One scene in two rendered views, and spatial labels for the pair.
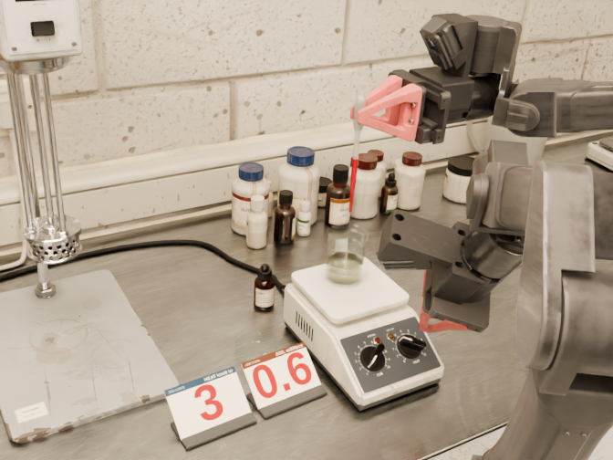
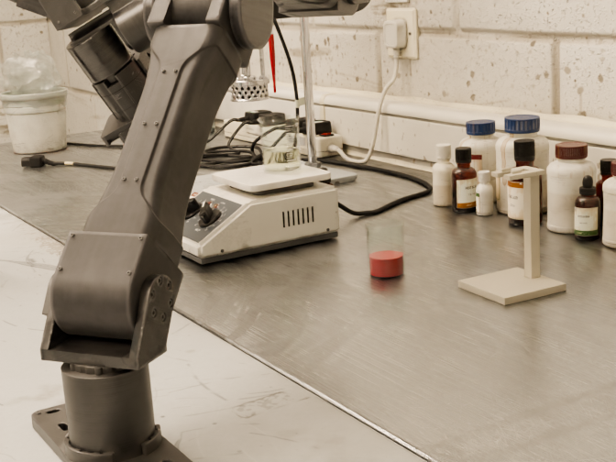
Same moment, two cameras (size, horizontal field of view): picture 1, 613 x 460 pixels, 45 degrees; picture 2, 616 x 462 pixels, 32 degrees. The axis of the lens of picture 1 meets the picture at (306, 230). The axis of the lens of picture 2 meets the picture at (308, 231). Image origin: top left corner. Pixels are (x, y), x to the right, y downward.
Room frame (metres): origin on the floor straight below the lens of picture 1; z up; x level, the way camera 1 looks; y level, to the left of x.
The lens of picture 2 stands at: (0.91, -1.41, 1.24)
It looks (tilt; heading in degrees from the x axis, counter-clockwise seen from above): 14 degrees down; 92
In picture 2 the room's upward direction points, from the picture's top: 4 degrees counter-clockwise
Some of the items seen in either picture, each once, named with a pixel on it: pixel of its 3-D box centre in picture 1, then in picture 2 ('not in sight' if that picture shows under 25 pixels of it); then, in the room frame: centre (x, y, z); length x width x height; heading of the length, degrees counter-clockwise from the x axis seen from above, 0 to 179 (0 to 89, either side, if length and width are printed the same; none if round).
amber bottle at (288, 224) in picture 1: (285, 216); (464, 179); (1.08, 0.04, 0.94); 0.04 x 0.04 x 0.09
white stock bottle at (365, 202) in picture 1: (363, 185); (571, 186); (1.20, -0.10, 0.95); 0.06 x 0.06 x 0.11
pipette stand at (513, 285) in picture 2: not in sight; (510, 229); (1.09, -0.34, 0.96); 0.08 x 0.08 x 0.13; 29
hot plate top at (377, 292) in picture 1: (349, 287); (270, 175); (0.82, -0.06, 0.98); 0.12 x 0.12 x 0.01; 31
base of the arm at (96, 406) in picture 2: not in sight; (109, 406); (0.73, -0.69, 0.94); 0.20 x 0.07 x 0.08; 122
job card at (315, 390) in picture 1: (284, 378); not in sight; (0.71, 0.01, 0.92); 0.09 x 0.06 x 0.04; 125
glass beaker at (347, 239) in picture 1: (347, 256); (279, 143); (0.84, -0.06, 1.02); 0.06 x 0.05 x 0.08; 42
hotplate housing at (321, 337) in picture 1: (357, 324); (255, 212); (0.80, -0.08, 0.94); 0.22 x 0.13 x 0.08; 31
